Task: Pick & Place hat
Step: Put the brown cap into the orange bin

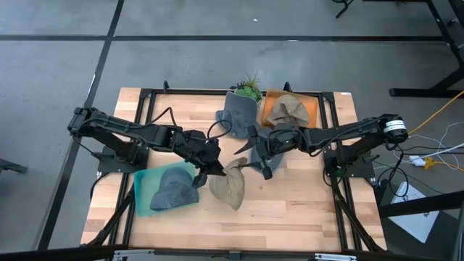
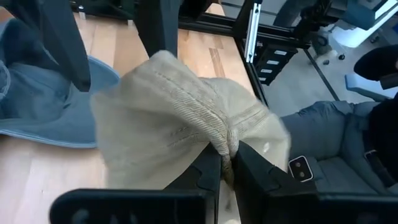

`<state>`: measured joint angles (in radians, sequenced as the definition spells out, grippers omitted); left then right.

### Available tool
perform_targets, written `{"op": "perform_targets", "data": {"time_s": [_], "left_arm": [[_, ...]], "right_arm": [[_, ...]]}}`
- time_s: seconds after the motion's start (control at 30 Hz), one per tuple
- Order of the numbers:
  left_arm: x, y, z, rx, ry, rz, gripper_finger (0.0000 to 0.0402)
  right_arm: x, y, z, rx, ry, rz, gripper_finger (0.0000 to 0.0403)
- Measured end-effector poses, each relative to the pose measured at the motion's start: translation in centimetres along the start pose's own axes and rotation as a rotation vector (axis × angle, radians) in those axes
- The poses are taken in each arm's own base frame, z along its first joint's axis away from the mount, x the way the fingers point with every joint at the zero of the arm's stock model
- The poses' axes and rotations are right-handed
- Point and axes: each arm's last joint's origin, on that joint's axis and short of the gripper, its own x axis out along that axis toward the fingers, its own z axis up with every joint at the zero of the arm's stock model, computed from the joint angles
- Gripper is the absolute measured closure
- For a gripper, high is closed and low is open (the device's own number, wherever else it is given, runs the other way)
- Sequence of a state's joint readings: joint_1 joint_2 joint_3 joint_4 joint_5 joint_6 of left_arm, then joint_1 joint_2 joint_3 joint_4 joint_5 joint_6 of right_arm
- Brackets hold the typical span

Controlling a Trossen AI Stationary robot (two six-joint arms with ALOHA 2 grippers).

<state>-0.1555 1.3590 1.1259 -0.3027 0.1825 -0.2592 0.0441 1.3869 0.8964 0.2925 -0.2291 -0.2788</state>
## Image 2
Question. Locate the blue rolling chair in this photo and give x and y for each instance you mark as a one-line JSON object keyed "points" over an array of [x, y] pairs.
{"points": [[357, 18]]}

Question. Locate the beige baseball cap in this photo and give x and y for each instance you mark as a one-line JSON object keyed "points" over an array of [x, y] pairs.
{"points": [[171, 118]]}

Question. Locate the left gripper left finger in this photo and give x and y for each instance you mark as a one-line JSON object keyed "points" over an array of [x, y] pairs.
{"points": [[140, 205]]}

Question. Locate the grey baseball cap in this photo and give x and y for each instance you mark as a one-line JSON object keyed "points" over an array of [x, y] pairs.
{"points": [[62, 118]]}

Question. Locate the person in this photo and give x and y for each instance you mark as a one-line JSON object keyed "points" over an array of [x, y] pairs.
{"points": [[317, 130]]}

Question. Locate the white smartphone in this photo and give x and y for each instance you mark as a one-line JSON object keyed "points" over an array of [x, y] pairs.
{"points": [[300, 168]]}

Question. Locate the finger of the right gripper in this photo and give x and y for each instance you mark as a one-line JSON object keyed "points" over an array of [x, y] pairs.
{"points": [[53, 34], [158, 25]]}

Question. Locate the black aluminium table frame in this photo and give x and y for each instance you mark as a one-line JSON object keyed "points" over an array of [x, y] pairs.
{"points": [[202, 24]]}

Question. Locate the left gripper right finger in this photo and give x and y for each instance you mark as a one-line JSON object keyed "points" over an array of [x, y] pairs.
{"points": [[280, 202]]}

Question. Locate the black box with white labels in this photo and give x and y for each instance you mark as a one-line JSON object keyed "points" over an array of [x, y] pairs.
{"points": [[267, 67]]}

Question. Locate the silver aluminium frame bracket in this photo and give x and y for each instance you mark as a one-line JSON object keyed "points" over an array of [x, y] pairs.
{"points": [[252, 31]]}

